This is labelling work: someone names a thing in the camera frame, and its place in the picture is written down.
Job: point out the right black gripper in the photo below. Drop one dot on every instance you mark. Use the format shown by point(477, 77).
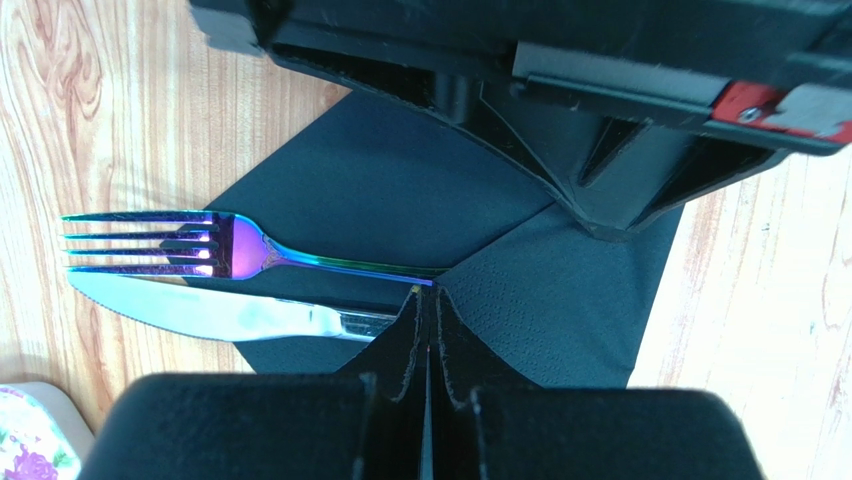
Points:
point(776, 73)

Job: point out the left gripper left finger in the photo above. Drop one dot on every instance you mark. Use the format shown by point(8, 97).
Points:
point(363, 421)

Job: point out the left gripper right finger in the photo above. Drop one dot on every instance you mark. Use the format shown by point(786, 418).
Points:
point(491, 422)

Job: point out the black paper napkin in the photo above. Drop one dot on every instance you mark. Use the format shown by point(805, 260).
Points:
point(375, 181)

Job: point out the silver knife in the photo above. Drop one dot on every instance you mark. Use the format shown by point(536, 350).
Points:
point(225, 316)

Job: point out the iridescent fork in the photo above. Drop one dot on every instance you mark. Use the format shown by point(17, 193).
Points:
point(217, 245)

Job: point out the floral cloth mat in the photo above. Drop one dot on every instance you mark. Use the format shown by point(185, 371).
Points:
point(43, 435)

